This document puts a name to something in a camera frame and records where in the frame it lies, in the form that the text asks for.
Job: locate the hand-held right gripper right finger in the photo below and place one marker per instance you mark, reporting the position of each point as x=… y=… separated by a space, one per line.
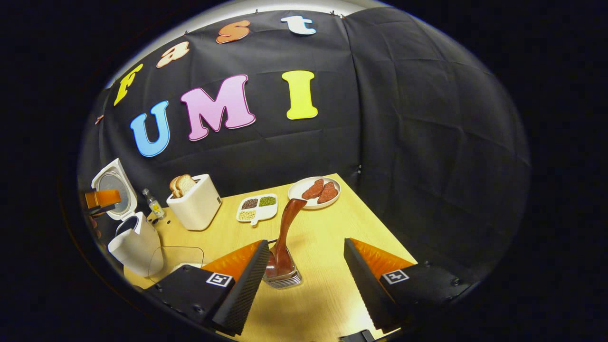
x=365 y=289

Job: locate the white divided bean dish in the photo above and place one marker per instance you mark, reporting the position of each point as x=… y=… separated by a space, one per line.
x=256 y=219

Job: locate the clear plastic container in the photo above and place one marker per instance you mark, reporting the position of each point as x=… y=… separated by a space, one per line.
x=175 y=254

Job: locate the white round plate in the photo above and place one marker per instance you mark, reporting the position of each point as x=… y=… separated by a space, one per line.
x=298 y=190

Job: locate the black backdrop cloth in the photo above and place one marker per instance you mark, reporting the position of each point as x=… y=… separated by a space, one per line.
x=427 y=142

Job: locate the red meat slice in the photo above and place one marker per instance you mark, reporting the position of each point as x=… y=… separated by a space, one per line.
x=312 y=190
x=327 y=193

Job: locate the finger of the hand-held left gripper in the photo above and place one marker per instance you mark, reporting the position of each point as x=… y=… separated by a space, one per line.
x=102 y=198

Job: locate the dark wooden spoon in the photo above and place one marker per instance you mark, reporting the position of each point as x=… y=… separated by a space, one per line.
x=287 y=223

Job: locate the white rice cooker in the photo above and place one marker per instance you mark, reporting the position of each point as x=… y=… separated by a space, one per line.
x=137 y=247

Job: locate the white toaster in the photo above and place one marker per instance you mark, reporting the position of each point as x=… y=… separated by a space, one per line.
x=197 y=206

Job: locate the toasted bread slice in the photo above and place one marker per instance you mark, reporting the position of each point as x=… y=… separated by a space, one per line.
x=186 y=184
x=174 y=187

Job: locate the small glass bottle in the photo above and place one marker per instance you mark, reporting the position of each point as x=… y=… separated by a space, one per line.
x=155 y=206

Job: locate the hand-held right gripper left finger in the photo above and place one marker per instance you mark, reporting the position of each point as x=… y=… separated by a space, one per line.
x=244 y=289

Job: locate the pink cloth clip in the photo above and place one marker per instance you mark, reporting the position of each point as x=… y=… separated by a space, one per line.
x=99 y=119

